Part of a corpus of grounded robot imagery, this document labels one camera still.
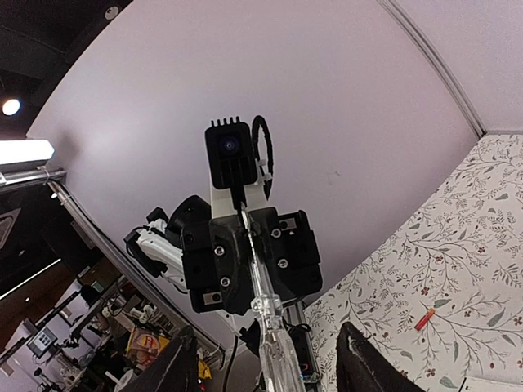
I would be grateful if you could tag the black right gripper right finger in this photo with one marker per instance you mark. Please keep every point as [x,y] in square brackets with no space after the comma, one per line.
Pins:
[361,368]

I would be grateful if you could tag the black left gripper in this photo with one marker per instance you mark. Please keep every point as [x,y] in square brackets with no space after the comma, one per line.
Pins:
[231,260]

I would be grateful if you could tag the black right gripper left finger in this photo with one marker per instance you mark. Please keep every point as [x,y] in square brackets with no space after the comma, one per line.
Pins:
[176,368]

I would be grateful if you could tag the red battery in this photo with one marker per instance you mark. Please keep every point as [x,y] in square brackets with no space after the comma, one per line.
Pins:
[424,320]

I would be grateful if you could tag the white remote control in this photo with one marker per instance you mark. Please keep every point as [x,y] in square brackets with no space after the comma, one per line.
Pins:
[476,384]

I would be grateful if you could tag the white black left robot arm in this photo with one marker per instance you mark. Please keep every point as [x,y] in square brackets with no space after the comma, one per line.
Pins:
[157,245]

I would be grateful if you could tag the floral patterned table mat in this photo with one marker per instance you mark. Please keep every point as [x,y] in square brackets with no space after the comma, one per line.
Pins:
[460,253]

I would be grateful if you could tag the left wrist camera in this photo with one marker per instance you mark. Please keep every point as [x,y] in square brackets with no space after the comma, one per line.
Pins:
[241,161]

